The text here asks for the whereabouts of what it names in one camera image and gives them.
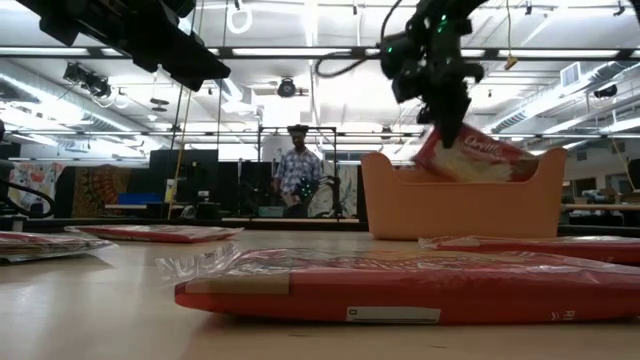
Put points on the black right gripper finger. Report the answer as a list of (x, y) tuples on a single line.
[(452, 125)]

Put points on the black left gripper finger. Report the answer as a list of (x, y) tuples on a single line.
[(192, 62)]

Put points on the red Orville popcorn bag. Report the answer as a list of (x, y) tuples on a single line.
[(400, 295), (550, 250), (40, 245), (160, 235), (480, 155)]

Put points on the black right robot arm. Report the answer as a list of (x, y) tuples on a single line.
[(450, 7)]

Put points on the background black robot arm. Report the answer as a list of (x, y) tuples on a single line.
[(327, 195)]

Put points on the black ceiling mounted device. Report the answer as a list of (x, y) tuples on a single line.
[(87, 80)]

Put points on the hanging yellow tag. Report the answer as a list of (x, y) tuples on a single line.
[(510, 63)]

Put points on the orange plastic basket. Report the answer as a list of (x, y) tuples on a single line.
[(450, 210)]

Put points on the black monitor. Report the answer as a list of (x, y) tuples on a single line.
[(195, 170)]

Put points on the white ceiling air vent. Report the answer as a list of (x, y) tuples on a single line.
[(570, 75)]

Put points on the blue box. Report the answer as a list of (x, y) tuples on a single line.
[(140, 199)]

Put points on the person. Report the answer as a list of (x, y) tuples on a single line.
[(297, 172)]

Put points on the brown patterned fabric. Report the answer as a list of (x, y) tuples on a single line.
[(100, 187)]

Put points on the background wooden table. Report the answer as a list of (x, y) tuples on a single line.
[(600, 206)]

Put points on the colourful floral fabric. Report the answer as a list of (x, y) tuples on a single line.
[(35, 180)]

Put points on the black overhead frame beam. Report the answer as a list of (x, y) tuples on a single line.
[(222, 51)]

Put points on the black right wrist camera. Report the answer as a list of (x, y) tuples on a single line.
[(397, 55)]

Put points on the round black overhead camera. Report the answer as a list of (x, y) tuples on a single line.
[(286, 88)]

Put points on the black background metal frame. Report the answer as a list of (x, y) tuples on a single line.
[(325, 128)]

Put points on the black aluminium table frame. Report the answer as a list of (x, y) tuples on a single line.
[(300, 225)]

